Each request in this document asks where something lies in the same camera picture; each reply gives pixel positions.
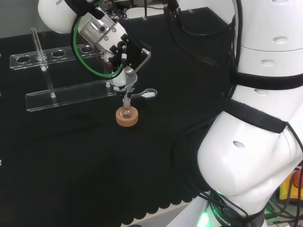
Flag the glass weighing funnel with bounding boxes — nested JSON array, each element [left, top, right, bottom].
[[131, 87, 158, 99]]

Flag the clear acrylic funnel stand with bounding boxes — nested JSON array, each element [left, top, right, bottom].
[[9, 27, 119, 113]]

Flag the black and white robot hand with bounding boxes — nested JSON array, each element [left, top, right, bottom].
[[102, 32, 152, 92]]

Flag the small round-bottom glass flask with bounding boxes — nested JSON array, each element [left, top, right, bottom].
[[120, 98, 134, 119]]

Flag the cork ring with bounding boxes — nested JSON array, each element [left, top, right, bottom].
[[115, 105, 139, 128]]

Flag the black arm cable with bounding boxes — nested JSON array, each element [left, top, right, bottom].
[[162, 0, 240, 70]]

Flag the green cable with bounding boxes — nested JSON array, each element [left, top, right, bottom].
[[70, 6, 125, 80]]

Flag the yellow stop button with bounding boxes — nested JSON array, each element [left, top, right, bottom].
[[278, 169, 303, 204]]

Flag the black bench cloth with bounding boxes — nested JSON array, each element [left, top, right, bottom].
[[0, 6, 237, 227]]

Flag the clear plastic funnel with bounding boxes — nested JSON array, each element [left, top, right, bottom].
[[121, 72, 139, 103]]

